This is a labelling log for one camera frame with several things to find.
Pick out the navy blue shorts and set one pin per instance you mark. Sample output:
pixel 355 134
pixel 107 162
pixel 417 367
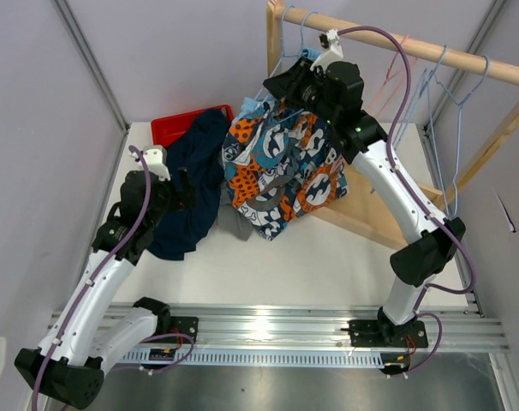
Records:
pixel 193 162

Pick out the blue hanger of patterned shorts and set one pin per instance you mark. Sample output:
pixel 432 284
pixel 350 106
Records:
pixel 304 38

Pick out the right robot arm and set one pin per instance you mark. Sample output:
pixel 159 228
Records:
pixel 360 139

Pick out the wooden clothes rack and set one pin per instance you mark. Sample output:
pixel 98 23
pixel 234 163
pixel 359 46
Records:
pixel 390 221

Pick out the left aluminium corner post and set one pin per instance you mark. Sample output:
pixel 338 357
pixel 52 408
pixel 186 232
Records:
pixel 82 45

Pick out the light blue shorts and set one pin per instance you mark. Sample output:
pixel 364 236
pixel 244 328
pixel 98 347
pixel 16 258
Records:
pixel 259 98

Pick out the red plastic bin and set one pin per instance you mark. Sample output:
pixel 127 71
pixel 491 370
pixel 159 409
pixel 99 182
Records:
pixel 166 130

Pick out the perforated cable duct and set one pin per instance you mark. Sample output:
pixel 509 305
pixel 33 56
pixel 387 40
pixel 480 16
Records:
pixel 339 358

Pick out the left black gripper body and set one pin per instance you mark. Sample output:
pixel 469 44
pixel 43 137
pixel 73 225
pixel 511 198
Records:
pixel 170 199

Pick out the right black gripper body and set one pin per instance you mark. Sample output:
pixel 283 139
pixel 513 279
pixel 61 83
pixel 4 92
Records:
pixel 305 87

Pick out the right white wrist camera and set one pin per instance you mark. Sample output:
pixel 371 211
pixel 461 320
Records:
pixel 331 51

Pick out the aluminium mounting rail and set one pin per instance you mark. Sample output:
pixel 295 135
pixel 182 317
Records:
pixel 321 328

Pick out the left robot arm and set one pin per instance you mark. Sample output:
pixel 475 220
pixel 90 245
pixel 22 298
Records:
pixel 69 365

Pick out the grey shorts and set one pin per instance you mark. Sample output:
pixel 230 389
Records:
pixel 230 220

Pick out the aluminium corner post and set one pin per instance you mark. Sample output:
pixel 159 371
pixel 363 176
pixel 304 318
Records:
pixel 476 45
pixel 82 45

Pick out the colourful patterned shorts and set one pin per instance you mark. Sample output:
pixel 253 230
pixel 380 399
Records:
pixel 279 165

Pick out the pink hanger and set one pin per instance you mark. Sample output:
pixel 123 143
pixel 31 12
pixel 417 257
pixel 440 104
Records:
pixel 393 82

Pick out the right aluminium corner post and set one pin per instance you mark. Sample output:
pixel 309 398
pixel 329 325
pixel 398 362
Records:
pixel 476 45

